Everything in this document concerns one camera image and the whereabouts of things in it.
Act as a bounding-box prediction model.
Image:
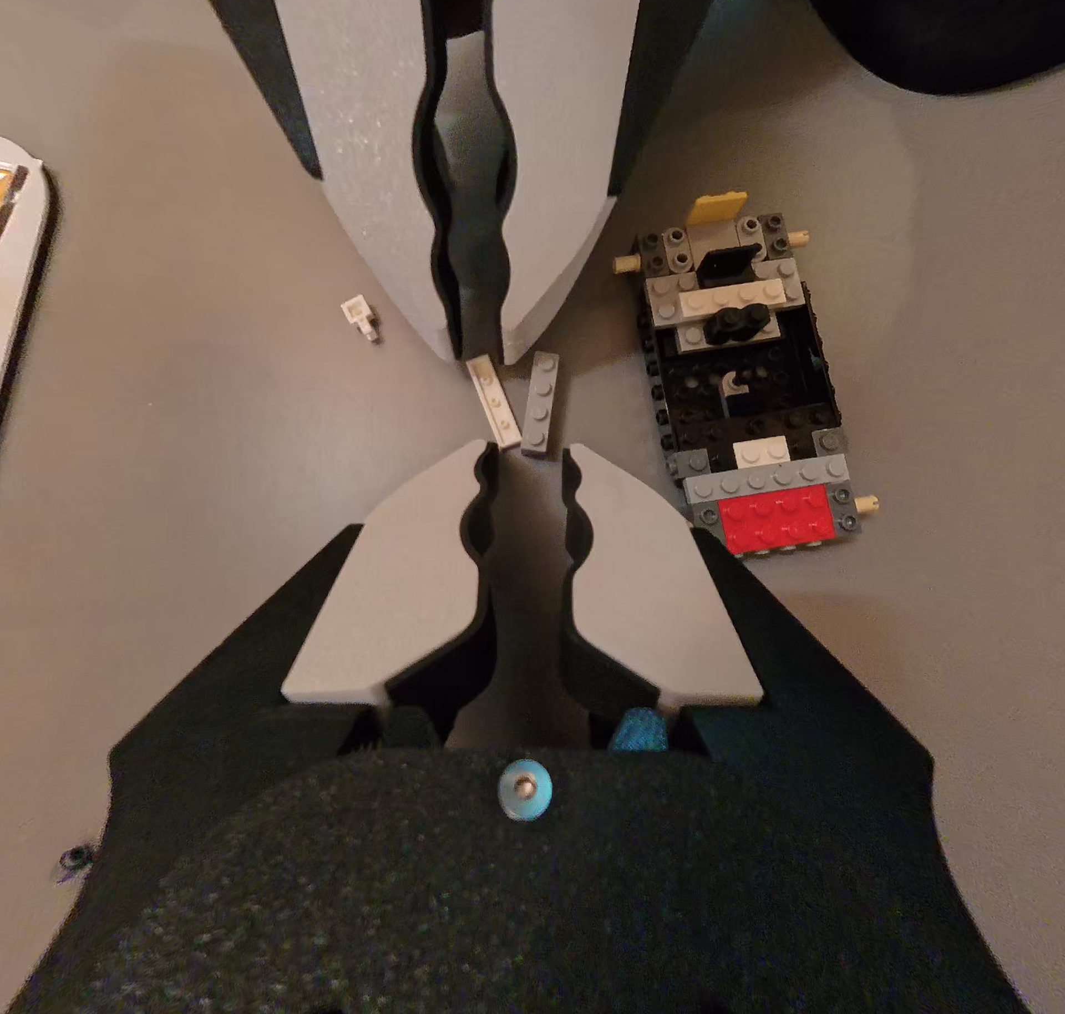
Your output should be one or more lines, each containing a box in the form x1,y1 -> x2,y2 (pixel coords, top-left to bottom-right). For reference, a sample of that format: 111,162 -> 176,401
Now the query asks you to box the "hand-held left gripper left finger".
281,440 -> 500,742

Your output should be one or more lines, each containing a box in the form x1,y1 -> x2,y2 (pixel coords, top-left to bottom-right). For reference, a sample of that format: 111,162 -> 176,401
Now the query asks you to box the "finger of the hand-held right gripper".
489,0 -> 652,364
260,0 -> 465,363

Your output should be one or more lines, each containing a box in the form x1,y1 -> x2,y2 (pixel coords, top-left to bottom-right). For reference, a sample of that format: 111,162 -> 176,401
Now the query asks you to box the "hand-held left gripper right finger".
562,445 -> 765,742

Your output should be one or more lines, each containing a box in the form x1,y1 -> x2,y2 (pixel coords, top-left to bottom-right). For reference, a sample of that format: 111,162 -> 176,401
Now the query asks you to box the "brick car chassis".
611,190 -> 883,561

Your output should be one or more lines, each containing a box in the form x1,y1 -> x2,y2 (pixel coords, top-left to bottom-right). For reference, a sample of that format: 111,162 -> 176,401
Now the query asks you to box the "small white clip brick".
339,292 -> 386,346

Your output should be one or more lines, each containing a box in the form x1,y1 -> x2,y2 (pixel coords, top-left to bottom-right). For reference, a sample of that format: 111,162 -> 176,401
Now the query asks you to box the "white long tile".
464,354 -> 523,449

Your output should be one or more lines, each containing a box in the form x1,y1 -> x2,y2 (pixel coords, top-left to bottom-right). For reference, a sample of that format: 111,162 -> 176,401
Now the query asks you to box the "light grey long stud plate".
519,350 -> 564,460

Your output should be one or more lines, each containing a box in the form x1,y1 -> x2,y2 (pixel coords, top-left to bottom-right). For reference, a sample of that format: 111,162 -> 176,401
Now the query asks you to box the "white book stand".
0,136 -> 63,449

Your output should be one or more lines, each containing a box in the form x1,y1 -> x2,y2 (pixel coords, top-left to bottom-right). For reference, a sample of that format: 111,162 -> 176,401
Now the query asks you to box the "person's right forearm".
782,0 -> 1065,98

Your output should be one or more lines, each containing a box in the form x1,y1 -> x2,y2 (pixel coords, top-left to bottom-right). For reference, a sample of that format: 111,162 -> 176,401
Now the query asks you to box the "grey desk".
0,0 -> 1065,1014

